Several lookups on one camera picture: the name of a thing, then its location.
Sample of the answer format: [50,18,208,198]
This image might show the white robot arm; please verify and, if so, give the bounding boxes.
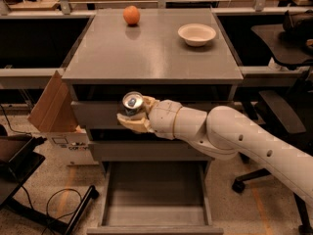
[116,93,313,206]

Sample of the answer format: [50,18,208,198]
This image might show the black stand left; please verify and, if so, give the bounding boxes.
[0,124,100,235]

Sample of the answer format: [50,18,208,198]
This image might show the grey drawer cabinet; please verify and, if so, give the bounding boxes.
[61,7,245,178]

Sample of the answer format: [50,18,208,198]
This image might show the grey top drawer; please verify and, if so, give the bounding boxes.
[71,84,233,129]

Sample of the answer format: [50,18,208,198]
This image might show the grey middle drawer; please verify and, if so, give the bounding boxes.
[88,129,209,162]

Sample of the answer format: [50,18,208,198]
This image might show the grey drawer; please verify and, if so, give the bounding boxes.
[88,129,209,162]
[71,84,233,129]
[87,162,224,235]

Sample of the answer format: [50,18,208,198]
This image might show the white bowl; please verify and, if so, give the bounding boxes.
[178,23,216,47]

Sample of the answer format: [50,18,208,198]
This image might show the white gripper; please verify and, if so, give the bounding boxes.
[116,96,182,140]

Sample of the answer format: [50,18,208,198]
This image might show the orange fruit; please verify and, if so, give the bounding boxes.
[123,6,140,25]

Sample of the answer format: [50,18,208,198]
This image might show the red bull can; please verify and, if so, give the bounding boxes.
[122,91,144,116]

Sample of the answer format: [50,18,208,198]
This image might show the black floor cable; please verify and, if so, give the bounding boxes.
[0,104,84,235]

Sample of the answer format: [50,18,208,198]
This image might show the black office chair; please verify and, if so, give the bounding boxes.
[228,9,313,235]

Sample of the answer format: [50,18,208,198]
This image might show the grey bottom drawer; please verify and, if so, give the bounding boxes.
[87,162,224,235]

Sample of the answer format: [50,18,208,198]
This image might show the open cardboard box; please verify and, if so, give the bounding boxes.
[28,71,97,165]

